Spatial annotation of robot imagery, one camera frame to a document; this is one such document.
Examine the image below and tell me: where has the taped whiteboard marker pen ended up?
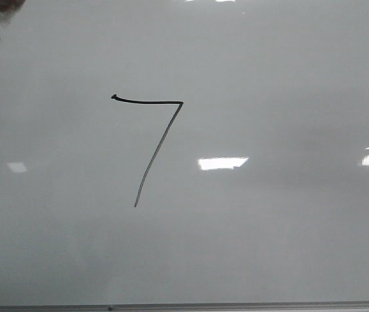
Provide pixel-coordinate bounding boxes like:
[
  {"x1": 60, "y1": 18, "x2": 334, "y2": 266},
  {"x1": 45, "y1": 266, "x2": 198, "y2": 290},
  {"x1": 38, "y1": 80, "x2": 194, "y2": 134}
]
[{"x1": 0, "y1": 0, "x2": 26, "y2": 24}]

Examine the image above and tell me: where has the white glossy whiteboard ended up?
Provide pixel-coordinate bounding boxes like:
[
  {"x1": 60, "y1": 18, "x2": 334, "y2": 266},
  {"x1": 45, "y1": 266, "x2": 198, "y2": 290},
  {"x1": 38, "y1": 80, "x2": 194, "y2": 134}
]
[{"x1": 0, "y1": 1, "x2": 369, "y2": 306}]

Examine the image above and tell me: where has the grey aluminium whiteboard frame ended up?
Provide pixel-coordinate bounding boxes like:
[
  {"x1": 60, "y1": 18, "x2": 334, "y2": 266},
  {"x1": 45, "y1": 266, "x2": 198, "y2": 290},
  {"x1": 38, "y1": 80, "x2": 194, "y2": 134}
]
[{"x1": 0, "y1": 300, "x2": 369, "y2": 311}]

